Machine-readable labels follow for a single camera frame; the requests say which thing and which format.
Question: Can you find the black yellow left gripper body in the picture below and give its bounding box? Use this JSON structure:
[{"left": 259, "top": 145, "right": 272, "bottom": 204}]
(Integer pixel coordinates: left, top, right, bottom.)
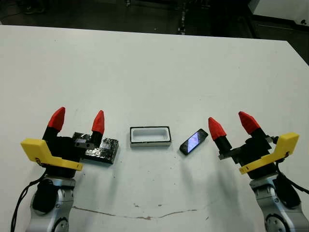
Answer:
[{"left": 20, "top": 136, "right": 94, "bottom": 178}]

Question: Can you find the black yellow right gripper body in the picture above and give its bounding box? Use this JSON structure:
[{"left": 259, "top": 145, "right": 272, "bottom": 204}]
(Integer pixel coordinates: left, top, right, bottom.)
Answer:
[{"left": 218, "top": 132, "right": 300, "bottom": 180}]

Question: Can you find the red-tipped right gripper finger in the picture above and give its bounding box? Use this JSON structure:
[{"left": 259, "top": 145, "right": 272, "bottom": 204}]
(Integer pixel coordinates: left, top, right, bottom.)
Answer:
[
  {"left": 208, "top": 117, "right": 233, "bottom": 154},
  {"left": 238, "top": 111, "right": 269, "bottom": 146}
]

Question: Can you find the red-tipped left gripper finger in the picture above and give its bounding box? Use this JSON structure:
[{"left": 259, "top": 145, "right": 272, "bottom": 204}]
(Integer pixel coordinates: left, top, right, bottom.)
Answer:
[
  {"left": 91, "top": 110, "right": 105, "bottom": 147},
  {"left": 42, "top": 107, "right": 66, "bottom": 142}
]

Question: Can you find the black camera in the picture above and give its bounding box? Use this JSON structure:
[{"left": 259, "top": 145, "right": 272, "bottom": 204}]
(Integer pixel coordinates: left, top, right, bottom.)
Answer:
[{"left": 179, "top": 128, "right": 209, "bottom": 156}]

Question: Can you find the shiny black box lid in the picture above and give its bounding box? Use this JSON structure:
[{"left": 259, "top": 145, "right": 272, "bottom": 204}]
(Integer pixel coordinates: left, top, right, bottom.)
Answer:
[{"left": 72, "top": 131, "right": 121, "bottom": 166}]

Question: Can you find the black metal stand leg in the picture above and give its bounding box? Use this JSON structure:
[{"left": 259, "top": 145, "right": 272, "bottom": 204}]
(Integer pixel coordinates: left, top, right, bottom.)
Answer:
[{"left": 177, "top": 0, "right": 189, "bottom": 35}]

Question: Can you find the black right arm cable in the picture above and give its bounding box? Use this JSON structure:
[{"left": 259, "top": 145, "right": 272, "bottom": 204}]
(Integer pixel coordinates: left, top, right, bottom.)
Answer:
[{"left": 274, "top": 158, "right": 309, "bottom": 194}]

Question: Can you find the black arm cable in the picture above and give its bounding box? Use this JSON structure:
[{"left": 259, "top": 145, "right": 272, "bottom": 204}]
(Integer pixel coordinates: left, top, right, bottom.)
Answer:
[
  {"left": 10, "top": 177, "right": 46, "bottom": 232},
  {"left": 274, "top": 158, "right": 309, "bottom": 194}
]

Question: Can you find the white camera box base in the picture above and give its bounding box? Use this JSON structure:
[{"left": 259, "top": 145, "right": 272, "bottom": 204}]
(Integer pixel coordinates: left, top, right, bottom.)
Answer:
[{"left": 129, "top": 125, "right": 173, "bottom": 148}]

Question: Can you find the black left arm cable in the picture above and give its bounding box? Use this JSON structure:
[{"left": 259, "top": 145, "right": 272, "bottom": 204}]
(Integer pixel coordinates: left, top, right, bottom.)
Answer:
[{"left": 10, "top": 177, "right": 46, "bottom": 232}]

